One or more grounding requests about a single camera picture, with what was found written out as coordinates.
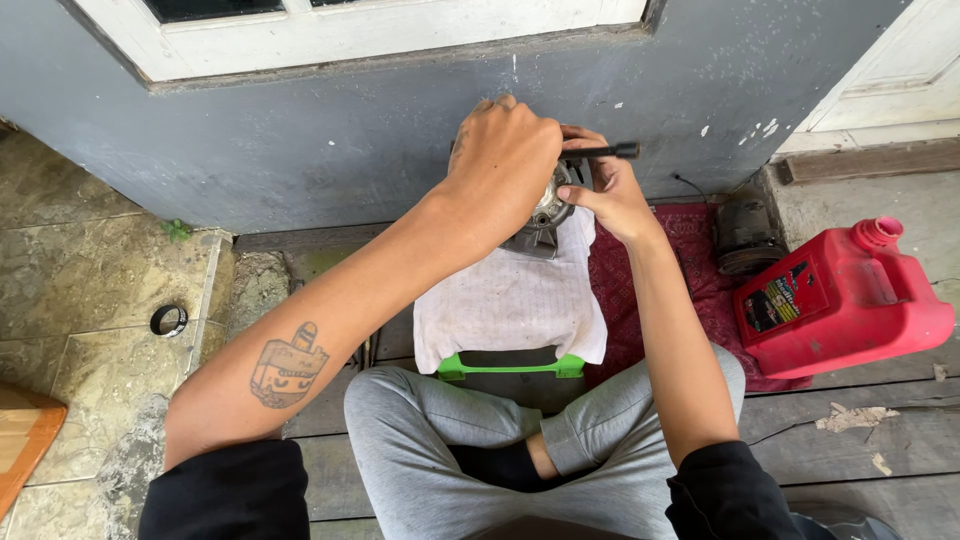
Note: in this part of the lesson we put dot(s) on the small green weed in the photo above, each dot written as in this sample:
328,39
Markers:
177,229

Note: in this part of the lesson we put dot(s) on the green plastic stool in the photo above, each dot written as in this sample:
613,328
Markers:
511,367

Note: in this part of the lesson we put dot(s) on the dark compressor pulley unit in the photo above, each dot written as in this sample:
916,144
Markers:
746,236

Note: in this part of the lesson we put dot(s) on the person's left hand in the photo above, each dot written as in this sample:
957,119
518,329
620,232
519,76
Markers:
499,169

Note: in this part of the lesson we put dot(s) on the white cloth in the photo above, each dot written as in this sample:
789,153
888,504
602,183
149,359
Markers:
510,300

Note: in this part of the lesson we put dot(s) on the person's right hand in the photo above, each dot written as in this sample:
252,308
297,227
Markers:
616,196

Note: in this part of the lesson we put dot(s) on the white door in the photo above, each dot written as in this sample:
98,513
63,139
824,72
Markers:
885,75

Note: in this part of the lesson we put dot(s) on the person's left fingers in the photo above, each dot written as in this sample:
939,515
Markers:
501,102

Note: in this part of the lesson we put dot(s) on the grey metal compressor part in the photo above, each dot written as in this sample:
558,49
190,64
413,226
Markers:
546,214

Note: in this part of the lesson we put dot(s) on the red patterned cloth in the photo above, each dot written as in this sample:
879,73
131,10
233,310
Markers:
675,292

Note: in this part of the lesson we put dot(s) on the black wrench tool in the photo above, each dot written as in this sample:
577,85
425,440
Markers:
600,152

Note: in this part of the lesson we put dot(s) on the person's grey trousers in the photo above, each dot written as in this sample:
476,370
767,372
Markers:
480,450

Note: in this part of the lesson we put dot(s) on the red plastic jerry can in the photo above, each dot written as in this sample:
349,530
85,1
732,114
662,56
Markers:
840,300

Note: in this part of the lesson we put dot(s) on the torn paper scrap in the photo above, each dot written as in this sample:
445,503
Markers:
855,417

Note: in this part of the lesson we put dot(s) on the orange wooden board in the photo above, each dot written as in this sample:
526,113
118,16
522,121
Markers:
22,442

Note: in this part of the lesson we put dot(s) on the white window frame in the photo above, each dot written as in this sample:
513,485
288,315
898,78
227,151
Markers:
360,34

